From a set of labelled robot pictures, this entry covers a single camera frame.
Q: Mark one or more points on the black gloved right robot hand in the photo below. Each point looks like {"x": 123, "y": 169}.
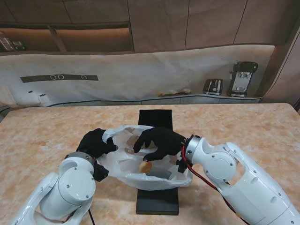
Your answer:
{"x": 166, "y": 143}

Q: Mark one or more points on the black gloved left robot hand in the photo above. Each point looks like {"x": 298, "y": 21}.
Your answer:
{"x": 93, "y": 143}

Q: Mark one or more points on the white printed plastic bag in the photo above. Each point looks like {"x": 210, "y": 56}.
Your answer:
{"x": 150, "y": 182}

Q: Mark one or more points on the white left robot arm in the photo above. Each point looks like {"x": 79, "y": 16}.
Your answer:
{"x": 70, "y": 185}

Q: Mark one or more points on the open black gift box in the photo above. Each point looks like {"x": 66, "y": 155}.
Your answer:
{"x": 155, "y": 118}

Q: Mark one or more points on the flat black box lid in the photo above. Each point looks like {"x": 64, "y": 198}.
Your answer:
{"x": 157, "y": 204}

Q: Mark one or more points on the white protective cover sheet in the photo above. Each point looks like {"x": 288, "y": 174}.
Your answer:
{"x": 140, "y": 75}

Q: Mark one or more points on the black silver espresso machine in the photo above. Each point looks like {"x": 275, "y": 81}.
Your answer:
{"x": 242, "y": 79}

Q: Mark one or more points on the small black shelf device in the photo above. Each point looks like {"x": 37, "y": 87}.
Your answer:
{"x": 18, "y": 45}

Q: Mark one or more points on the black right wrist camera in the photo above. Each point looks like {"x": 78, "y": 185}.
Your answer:
{"x": 181, "y": 167}

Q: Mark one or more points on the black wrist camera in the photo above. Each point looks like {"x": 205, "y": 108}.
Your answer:
{"x": 181, "y": 167}
{"x": 101, "y": 172}

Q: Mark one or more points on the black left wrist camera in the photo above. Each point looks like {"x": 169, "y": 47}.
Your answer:
{"x": 101, "y": 172}

